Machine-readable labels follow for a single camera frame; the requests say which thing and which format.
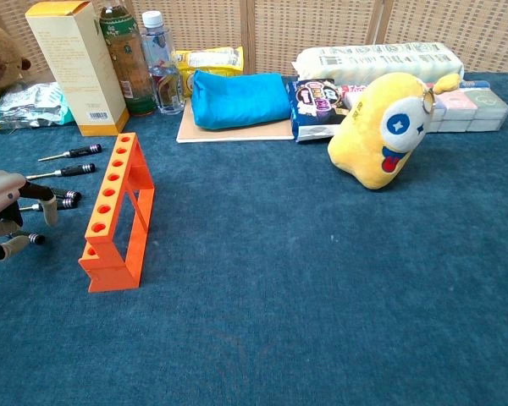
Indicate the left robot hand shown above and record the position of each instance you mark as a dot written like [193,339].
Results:
[0,190]

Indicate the black screwdriver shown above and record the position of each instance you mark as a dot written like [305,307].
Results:
[37,239]
[82,150]
[74,170]
[70,195]
[67,203]

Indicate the orange tool rack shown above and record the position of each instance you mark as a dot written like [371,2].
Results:
[110,270]

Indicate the wet wipes pack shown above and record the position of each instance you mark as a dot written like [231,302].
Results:
[38,101]

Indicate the tall yellow cardboard box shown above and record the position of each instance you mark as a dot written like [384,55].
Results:
[76,67]

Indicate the green tea bottle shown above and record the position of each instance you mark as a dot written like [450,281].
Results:
[129,63]

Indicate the clear water bottle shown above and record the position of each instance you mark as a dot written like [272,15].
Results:
[163,63]

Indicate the beige flat board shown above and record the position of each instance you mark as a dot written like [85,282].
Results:
[237,134]

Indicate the yellow snack bag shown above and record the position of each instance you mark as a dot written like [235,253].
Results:
[211,59]

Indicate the blue cloth pouch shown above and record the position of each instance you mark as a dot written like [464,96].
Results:
[241,101]

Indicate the blue carpet table cover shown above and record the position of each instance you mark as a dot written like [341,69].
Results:
[279,275]

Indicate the dark snack bag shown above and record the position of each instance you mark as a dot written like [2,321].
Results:
[315,105]

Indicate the rattan folding screen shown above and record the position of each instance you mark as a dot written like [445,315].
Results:
[313,25]

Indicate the plastic food wrap box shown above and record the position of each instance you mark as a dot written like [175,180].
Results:
[351,91]

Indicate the yellow plush toy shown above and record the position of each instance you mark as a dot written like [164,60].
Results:
[364,144]

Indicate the white toilet paper pack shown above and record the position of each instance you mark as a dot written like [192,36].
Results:
[364,61]

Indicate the pastel tissue packs bundle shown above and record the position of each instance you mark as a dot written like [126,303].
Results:
[482,110]

